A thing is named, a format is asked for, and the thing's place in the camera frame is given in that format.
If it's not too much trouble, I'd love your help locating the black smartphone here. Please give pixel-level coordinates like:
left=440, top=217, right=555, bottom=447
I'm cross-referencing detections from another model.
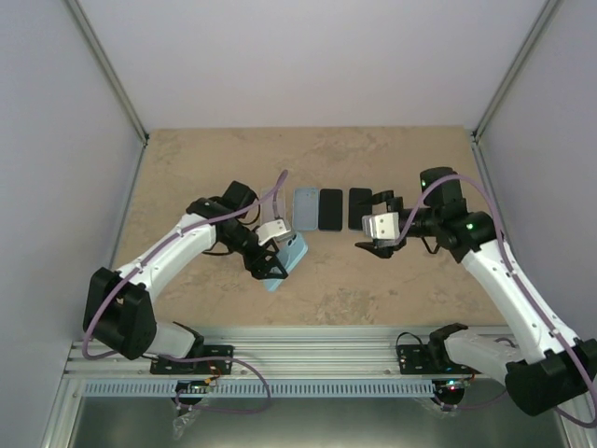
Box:
left=318, top=189, right=343, bottom=231
left=348, top=188, right=372, bottom=231

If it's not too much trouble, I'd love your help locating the beige phone case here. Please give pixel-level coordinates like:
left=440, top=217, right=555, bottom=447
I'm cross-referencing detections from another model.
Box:
left=259, top=188, right=287, bottom=225

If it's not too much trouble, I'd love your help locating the light blue phone case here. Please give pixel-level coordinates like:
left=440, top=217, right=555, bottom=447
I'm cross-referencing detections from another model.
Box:
left=292, top=188, right=319, bottom=231

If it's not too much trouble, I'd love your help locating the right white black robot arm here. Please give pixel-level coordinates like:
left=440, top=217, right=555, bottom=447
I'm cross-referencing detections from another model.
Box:
left=356, top=167, right=596, bottom=419

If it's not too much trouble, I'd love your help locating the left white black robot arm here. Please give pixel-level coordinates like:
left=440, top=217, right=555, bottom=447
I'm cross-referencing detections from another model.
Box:
left=83, top=181, right=290, bottom=372

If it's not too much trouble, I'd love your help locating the left circuit board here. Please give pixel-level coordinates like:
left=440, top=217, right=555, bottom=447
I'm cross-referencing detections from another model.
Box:
left=174, top=377, right=217, bottom=396

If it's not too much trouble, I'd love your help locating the circuit board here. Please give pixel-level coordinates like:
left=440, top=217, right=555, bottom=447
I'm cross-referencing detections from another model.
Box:
left=437, top=377, right=471, bottom=395
left=174, top=377, right=217, bottom=396

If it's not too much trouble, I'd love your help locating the right circuit board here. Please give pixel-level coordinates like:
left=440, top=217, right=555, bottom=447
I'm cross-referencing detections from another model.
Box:
left=437, top=377, right=471, bottom=395

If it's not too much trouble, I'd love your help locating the clear plastic bag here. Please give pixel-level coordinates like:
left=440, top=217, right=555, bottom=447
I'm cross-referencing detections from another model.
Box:
left=173, top=410, right=198, bottom=441

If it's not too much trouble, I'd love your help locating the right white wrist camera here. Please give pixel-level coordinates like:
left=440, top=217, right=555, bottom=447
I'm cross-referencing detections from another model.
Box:
left=361, top=212, right=401, bottom=241

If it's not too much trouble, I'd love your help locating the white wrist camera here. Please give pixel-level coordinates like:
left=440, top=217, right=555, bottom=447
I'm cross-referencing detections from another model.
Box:
left=361, top=212, right=401, bottom=241
left=255, top=219, right=292, bottom=246

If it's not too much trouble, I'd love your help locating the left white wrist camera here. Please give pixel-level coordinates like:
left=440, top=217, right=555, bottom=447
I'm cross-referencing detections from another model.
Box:
left=255, top=219, right=292, bottom=246

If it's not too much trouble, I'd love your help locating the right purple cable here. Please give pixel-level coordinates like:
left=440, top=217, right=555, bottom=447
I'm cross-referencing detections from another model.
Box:
left=396, top=173, right=597, bottom=428

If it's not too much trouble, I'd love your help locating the purple cable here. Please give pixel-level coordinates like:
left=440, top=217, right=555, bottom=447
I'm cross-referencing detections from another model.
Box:
left=81, top=169, right=289, bottom=414
left=396, top=173, right=597, bottom=428

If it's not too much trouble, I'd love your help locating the aluminium rail frame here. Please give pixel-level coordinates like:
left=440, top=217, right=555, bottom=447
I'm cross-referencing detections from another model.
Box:
left=39, top=125, right=597, bottom=448

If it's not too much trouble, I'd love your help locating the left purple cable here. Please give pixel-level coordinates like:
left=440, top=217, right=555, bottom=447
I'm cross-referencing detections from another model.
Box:
left=81, top=169, right=289, bottom=414

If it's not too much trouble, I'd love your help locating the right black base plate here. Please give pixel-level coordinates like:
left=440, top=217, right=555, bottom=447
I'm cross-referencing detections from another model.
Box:
left=395, top=331, right=478, bottom=375

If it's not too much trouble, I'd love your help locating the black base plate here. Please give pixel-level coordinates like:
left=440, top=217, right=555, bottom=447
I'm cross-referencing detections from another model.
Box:
left=395, top=331, right=478, bottom=375
left=149, top=343, right=234, bottom=375

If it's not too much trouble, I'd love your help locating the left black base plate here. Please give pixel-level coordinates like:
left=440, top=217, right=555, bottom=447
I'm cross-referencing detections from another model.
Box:
left=149, top=343, right=234, bottom=375

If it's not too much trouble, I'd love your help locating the blue slotted cable duct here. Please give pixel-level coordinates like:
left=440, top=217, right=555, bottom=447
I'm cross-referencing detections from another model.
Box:
left=82, top=379, right=436, bottom=399

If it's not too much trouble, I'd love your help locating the right aluminium corner post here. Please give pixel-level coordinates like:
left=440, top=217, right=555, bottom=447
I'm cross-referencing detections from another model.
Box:
left=470, top=0, right=563, bottom=144

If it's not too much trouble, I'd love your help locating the aluminium corner post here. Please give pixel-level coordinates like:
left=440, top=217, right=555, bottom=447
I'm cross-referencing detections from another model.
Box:
left=470, top=0, right=563, bottom=144
left=63, top=0, right=149, bottom=147

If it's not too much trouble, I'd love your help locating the left aluminium corner post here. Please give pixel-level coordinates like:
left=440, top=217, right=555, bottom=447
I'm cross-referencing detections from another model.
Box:
left=63, top=0, right=149, bottom=147

